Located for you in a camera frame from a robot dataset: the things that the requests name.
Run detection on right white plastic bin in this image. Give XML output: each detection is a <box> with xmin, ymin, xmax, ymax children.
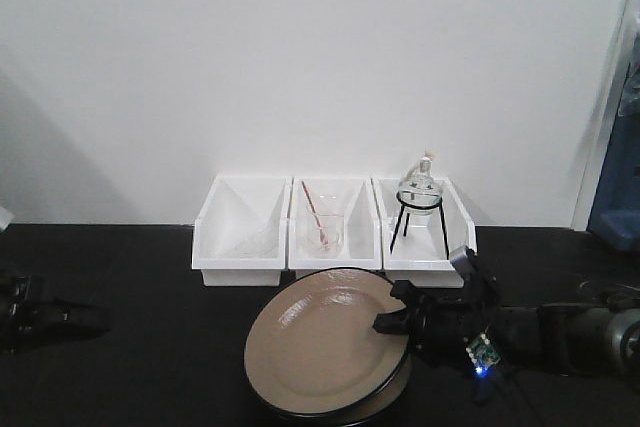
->
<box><xmin>371</xmin><ymin>177</ymin><xmax>477</xmax><ymax>288</ymax></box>

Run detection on blue container at right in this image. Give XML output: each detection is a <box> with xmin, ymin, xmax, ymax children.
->
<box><xmin>587</xmin><ymin>17</ymin><xmax>639</xmax><ymax>252</ymax></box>

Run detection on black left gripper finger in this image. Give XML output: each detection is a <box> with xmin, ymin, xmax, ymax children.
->
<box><xmin>60</xmin><ymin>302</ymin><xmax>113</xmax><ymax>337</ymax></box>

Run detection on glass beaker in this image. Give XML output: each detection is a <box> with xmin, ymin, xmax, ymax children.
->
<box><xmin>305</xmin><ymin>213</ymin><xmax>344</xmax><ymax>258</ymax></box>

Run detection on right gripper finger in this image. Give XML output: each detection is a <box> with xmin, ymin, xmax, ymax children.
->
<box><xmin>390</xmin><ymin>280</ymin><xmax>430</xmax><ymax>315</ymax></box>
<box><xmin>373</xmin><ymin>312</ymin><xmax>414</xmax><ymax>336</ymax></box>

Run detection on glass alcohol lamp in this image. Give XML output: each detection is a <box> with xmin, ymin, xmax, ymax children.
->
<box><xmin>397</xmin><ymin>151</ymin><xmax>443</xmax><ymax>218</ymax></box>

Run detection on beige round plate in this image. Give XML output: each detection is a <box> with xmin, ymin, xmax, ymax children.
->
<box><xmin>243</xmin><ymin>268</ymin><xmax>411</xmax><ymax>411</ymax></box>
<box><xmin>244</xmin><ymin>334</ymin><xmax>407</xmax><ymax>417</ymax></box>

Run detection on middle white plastic bin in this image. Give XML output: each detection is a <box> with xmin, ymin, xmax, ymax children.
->
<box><xmin>287</xmin><ymin>177</ymin><xmax>382</xmax><ymax>277</ymax></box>

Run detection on black wire tripod stand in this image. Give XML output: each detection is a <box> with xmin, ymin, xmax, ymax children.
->
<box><xmin>389</xmin><ymin>190</ymin><xmax>451</xmax><ymax>259</ymax></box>

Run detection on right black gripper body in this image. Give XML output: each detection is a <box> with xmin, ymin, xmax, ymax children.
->
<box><xmin>410</xmin><ymin>273</ymin><xmax>503</xmax><ymax>405</ymax></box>

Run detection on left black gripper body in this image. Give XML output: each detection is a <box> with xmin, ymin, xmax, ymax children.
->
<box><xmin>9</xmin><ymin>275</ymin><xmax>69</xmax><ymax>347</ymax></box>

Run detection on red glass stirring rod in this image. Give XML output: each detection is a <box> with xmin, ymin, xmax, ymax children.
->
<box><xmin>301</xmin><ymin>181</ymin><xmax>329</xmax><ymax>249</ymax></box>

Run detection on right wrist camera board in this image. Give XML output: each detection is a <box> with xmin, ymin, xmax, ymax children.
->
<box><xmin>465</xmin><ymin>332</ymin><xmax>502</xmax><ymax>379</ymax></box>

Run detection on white plastic bin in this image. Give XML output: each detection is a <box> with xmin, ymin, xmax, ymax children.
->
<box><xmin>287</xmin><ymin>177</ymin><xmax>382</xmax><ymax>277</ymax></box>
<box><xmin>371</xmin><ymin>177</ymin><xmax>477</xmax><ymax>288</ymax></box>
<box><xmin>191</xmin><ymin>176</ymin><xmax>292</xmax><ymax>287</ymax></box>

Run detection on black sink basin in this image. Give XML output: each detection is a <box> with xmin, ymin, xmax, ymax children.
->
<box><xmin>577</xmin><ymin>279</ymin><xmax>639</xmax><ymax>312</ymax></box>

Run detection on left white plastic bin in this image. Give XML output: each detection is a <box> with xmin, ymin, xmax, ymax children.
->
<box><xmin>191</xmin><ymin>176</ymin><xmax>292</xmax><ymax>287</ymax></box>

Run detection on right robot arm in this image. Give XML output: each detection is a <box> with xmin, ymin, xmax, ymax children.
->
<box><xmin>373</xmin><ymin>271</ymin><xmax>639</xmax><ymax>403</ymax></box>

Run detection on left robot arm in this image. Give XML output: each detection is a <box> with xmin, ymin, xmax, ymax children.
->
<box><xmin>1</xmin><ymin>270</ymin><xmax>113</xmax><ymax>353</ymax></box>

